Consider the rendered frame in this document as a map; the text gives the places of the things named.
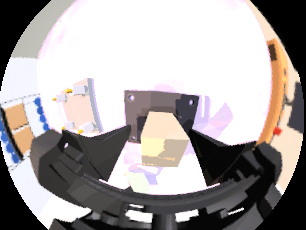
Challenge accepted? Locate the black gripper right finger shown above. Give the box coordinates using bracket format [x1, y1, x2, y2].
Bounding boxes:
[188, 128, 257, 187]

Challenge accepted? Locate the pale pink base plate with four grey posts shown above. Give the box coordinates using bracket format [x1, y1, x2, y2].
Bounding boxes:
[52, 78, 102, 135]

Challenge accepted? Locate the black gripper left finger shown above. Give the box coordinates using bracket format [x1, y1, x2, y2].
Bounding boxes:
[61, 126, 130, 182]

